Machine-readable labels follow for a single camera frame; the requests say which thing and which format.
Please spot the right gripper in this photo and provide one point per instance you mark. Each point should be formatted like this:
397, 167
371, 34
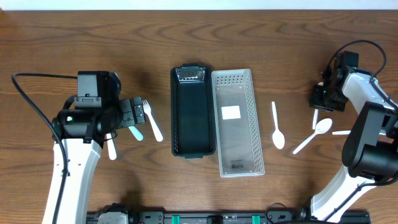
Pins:
316, 101

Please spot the mint green plastic fork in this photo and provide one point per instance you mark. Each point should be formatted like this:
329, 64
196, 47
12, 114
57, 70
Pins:
136, 133

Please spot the white spoon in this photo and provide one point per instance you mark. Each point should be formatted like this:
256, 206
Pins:
315, 115
277, 136

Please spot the white spoon diagonal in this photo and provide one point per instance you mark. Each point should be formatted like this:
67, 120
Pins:
321, 127

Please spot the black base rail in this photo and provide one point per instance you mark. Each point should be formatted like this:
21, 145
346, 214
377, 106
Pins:
117, 213

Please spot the black plastic basket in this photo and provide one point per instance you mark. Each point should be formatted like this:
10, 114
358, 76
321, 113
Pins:
192, 112

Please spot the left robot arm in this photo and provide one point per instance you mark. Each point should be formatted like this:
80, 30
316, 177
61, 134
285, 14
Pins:
86, 122

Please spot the white spoon horizontal far right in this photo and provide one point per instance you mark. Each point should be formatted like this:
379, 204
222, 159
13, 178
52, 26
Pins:
347, 132

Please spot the clear plastic basket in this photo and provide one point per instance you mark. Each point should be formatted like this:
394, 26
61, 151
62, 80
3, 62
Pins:
238, 140

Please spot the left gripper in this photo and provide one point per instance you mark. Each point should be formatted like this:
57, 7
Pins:
132, 112

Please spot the white plastic fork right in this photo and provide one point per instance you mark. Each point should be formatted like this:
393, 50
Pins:
148, 111

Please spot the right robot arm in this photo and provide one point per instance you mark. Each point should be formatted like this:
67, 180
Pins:
369, 154

